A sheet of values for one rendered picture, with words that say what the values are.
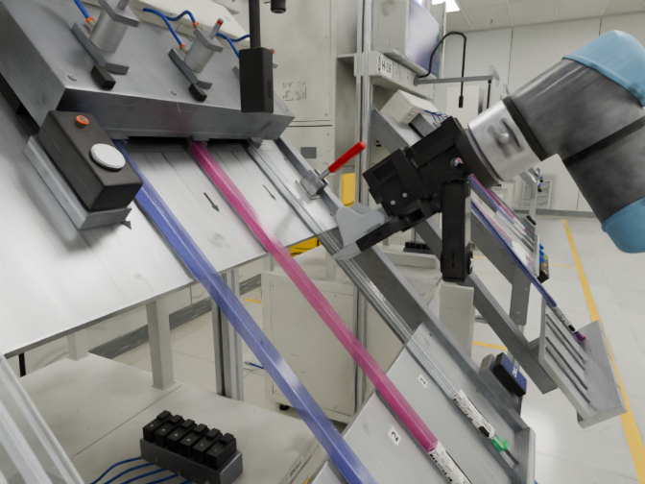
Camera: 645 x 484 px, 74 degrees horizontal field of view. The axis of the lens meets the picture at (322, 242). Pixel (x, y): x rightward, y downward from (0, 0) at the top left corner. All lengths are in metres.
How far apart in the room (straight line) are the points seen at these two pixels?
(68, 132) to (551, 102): 0.40
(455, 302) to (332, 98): 0.87
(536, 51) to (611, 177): 7.68
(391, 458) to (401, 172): 0.28
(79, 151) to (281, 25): 1.32
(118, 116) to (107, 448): 0.57
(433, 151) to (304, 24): 1.15
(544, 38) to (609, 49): 7.69
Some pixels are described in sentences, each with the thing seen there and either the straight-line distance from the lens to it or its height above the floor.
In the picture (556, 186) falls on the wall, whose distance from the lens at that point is 8.01.
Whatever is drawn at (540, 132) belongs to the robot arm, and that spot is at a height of 1.11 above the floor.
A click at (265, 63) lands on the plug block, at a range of 0.33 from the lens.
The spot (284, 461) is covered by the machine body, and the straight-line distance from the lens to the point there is 0.75.
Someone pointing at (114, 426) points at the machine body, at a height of 0.62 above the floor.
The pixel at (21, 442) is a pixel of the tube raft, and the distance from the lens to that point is 0.27.
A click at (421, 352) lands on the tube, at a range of 0.55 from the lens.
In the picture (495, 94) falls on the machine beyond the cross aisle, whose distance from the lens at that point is 5.05.
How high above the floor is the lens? 1.10
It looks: 12 degrees down
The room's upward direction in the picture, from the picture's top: straight up
